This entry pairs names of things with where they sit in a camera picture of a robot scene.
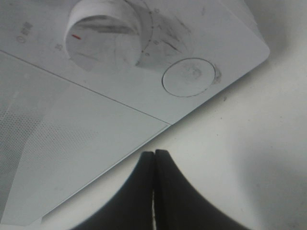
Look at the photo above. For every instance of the lower white timer knob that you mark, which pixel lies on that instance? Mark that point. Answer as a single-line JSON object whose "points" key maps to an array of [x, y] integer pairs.
{"points": [[103, 35]]}

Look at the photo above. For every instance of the round white door release button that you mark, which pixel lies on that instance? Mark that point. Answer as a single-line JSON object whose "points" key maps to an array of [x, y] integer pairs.
{"points": [[188, 77]]}

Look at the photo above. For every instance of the white microwave door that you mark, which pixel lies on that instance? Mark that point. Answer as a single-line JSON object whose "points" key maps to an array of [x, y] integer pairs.
{"points": [[56, 137]]}

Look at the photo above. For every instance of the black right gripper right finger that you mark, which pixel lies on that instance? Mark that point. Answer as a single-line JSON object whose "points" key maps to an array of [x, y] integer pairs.
{"points": [[178, 205]]}

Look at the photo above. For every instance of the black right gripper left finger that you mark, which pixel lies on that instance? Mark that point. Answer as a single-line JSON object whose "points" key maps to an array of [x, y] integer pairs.
{"points": [[131, 207]]}

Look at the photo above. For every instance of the white microwave oven body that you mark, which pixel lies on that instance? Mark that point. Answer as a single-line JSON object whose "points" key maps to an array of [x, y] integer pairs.
{"points": [[222, 32]]}

